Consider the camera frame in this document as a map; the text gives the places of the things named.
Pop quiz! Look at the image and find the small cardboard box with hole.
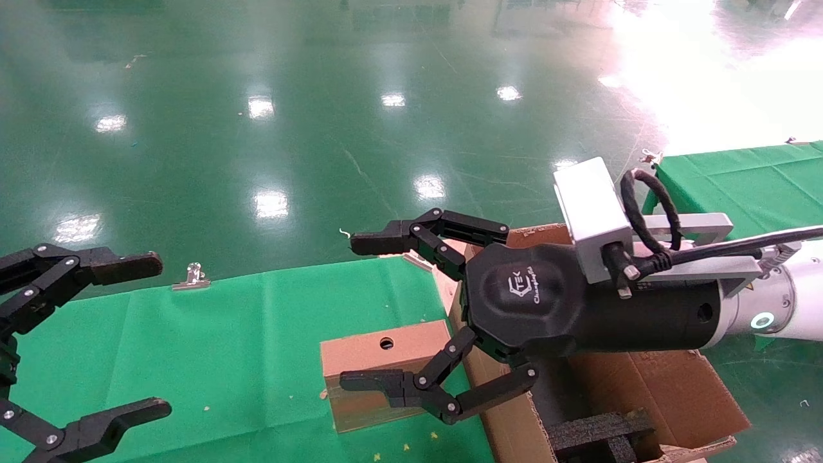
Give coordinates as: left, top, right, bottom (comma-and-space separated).
320, 320, 465, 433

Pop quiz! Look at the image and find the green table cloth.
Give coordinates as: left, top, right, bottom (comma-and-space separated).
643, 140, 823, 242
0, 256, 496, 463

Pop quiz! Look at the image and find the black foam insert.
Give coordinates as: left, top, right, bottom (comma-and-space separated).
547, 412, 656, 463

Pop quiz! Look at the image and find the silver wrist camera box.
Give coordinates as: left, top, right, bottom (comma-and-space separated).
553, 156, 634, 285

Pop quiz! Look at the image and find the thick black camera cable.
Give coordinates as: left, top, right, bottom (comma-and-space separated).
601, 168, 823, 284

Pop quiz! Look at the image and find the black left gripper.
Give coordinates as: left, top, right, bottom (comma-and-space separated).
0, 243, 172, 463

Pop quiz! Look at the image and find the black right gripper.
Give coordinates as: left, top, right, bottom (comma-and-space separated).
339, 208, 722, 425

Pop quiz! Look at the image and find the large open cardboard carton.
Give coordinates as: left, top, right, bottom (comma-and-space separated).
444, 223, 752, 463

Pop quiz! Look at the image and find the silver camera mounting bracket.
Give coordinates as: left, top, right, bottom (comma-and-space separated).
627, 212, 801, 298

